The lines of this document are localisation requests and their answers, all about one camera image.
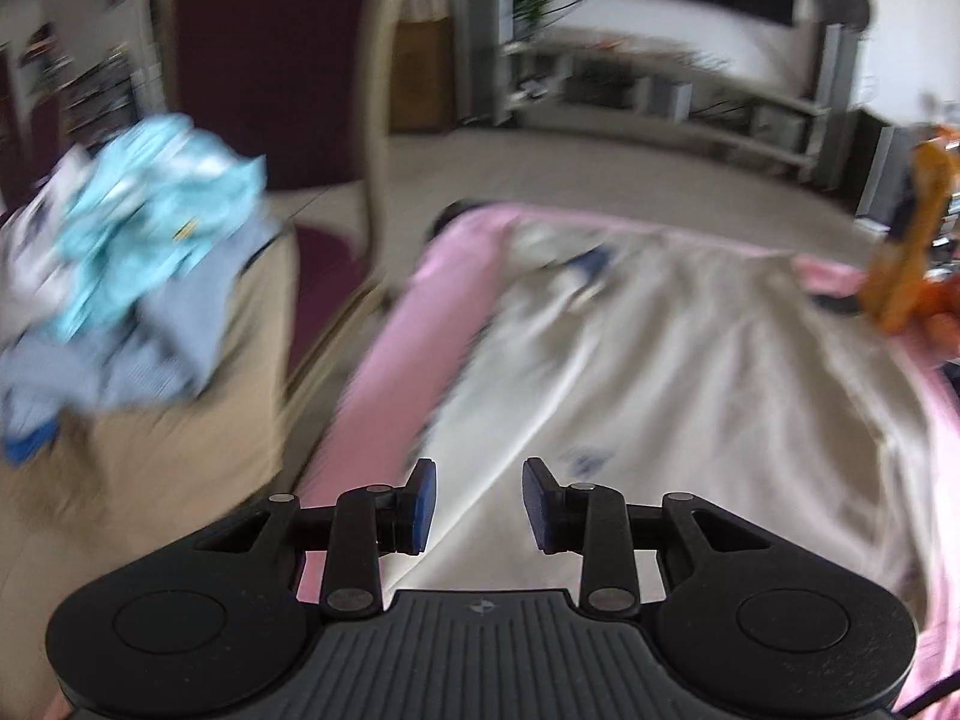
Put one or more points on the beige cloth-covered seat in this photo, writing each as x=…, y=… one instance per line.
x=150, y=495

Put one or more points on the small silver speaker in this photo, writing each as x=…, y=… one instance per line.
x=670, y=99

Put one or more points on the beige shirt with blue trim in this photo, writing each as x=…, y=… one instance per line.
x=675, y=360

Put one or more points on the light blue patterned garment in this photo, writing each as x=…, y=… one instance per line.
x=150, y=225

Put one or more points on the white patterned garment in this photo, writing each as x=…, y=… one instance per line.
x=37, y=255

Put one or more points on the dark shelf unit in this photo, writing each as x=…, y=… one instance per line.
x=105, y=97

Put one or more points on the pink blanket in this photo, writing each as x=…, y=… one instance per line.
x=420, y=330

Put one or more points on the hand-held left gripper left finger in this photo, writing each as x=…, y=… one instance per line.
x=424, y=506

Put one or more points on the orange juice bottle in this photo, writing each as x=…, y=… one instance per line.
x=911, y=240

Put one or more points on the maroon chair with gold frame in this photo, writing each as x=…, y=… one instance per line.
x=26, y=127
x=285, y=67

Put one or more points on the tall silver speaker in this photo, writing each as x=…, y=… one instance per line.
x=484, y=37
x=834, y=97

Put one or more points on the wooden cabinet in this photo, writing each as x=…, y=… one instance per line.
x=421, y=75

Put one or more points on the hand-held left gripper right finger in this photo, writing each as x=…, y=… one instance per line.
x=536, y=506

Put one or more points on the blue-grey knit garment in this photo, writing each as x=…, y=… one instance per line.
x=165, y=345

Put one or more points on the grey television stand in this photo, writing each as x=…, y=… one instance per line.
x=675, y=67

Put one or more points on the green potted plant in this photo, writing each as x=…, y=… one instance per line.
x=534, y=4

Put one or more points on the dark round object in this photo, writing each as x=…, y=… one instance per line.
x=847, y=0

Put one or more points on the black subwoofer box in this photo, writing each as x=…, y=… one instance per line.
x=881, y=165

